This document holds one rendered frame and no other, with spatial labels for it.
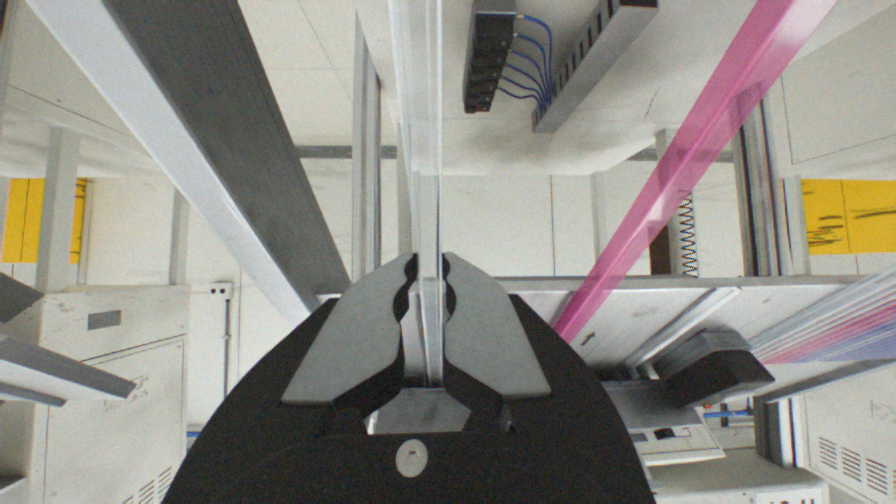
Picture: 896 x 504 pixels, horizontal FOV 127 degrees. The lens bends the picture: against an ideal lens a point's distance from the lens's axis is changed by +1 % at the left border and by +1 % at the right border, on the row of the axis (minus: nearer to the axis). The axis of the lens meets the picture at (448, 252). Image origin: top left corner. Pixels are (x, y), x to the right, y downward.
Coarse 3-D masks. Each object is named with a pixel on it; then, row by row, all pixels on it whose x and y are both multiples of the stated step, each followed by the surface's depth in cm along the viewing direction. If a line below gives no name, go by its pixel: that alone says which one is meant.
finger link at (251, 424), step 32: (320, 320) 8; (288, 352) 7; (256, 384) 6; (288, 384) 6; (224, 416) 5; (256, 416) 5; (288, 416) 5; (320, 416) 5; (192, 448) 5; (224, 448) 5; (256, 448) 5; (192, 480) 4; (224, 480) 4
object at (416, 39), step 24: (408, 0) 6; (432, 0) 6; (408, 24) 6; (432, 24) 6; (408, 48) 7; (432, 48) 7; (408, 72) 7; (432, 72) 7; (408, 96) 7; (432, 96) 7; (408, 120) 8; (432, 120) 8; (408, 144) 8; (432, 144) 8; (408, 168) 9; (432, 168) 9; (408, 192) 10; (432, 192) 10; (432, 216) 11; (432, 240) 12; (432, 264) 13; (432, 288) 14; (432, 312) 16; (432, 336) 19; (432, 360) 22; (432, 384) 26
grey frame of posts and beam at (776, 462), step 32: (768, 96) 44; (768, 128) 43; (352, 160) 40; (736, 160) 46; (768, 160) 43; (352, 192) 40; (768, 192) 43; (352, 224) 39; (768, 224) 42; (352, 256) 39; (768, 256) 42; (768, 416) 42; (768, 448) 42; (800, 448) 40; (672, 480) 38; (704, 480) 38; (736, 480) 38; (768, 480) 37; (800, 480) 37
